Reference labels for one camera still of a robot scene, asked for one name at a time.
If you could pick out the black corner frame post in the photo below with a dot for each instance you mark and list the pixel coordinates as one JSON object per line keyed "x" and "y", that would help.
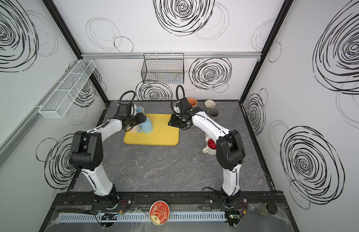
{"x": 55, "y": 14}
{"x": 268, "y": 44}

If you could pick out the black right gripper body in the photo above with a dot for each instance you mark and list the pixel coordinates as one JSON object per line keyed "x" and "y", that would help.
{"x": 173, "y": 122}

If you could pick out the small grey mug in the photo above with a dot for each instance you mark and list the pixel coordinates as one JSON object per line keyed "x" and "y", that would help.
{"x": 209, "y": 104}

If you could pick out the aluminium wall rail left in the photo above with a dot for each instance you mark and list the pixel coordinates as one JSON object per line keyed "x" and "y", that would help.
{"x": 18, "y": 134}

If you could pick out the white ribbed mug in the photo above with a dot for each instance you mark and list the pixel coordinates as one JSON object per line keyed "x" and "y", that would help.
{"x": 176, "y": 109}

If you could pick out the cream mug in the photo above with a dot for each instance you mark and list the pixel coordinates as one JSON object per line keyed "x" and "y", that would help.
{"x": 211, "y": 148}

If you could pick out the aluminium wall rail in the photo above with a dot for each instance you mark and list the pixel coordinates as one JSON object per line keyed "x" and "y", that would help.
{"x": 18, "y": 134}
{"x": 172, "y": 55}

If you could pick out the aluminium wall rail back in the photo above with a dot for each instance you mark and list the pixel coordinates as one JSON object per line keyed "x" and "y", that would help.
{"x": 172, "y": 55}

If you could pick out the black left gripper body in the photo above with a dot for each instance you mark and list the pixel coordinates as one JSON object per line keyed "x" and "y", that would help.
{"x": 139, "y": 118}

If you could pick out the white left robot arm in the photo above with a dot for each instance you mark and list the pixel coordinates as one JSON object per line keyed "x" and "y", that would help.
{"x": 86, "y": 154}

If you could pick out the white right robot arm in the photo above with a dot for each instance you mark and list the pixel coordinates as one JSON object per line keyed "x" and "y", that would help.
{"x": 230, "y": 151}

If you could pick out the black corner frame post left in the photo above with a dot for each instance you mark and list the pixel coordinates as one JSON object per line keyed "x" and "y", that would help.
{"x": 55, "y": 14}

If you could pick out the black corner frame post right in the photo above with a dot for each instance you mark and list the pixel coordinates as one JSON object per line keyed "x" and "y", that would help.
{"x": 268, "y": 44}

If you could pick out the large grey-beige mug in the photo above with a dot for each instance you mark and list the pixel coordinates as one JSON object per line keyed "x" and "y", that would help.
{"x": 213, "y": 113}

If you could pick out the black wire basket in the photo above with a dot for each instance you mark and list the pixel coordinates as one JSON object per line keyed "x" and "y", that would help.
{"x": 167, "y": 71}

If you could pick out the yellow plastic tray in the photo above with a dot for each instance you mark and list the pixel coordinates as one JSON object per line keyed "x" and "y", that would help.
{"x": 161, "y": 135}

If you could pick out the pink mug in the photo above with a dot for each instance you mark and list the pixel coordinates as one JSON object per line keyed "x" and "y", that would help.
{"x": 134, "y": 129}

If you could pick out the grey slotted cable duct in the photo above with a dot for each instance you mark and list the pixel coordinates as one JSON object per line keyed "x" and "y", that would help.
{"x": 139, "y": 217}

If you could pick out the white wire shelf basket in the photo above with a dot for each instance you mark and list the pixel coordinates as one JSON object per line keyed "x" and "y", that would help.
{"x": 68, "y": 88}

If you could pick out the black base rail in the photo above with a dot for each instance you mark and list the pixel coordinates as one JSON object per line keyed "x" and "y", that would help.
{"x": 128, "y": 200}

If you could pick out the orange mug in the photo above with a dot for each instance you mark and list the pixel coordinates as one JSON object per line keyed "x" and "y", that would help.
{"x": 193, "y": 102}

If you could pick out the light blue mug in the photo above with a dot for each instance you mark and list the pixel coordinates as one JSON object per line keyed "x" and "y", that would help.
{"x": 145, "y": 127}

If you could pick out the blue butterfly mug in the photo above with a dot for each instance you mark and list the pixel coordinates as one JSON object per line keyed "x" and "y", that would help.
{"x": 140, "y": 109}

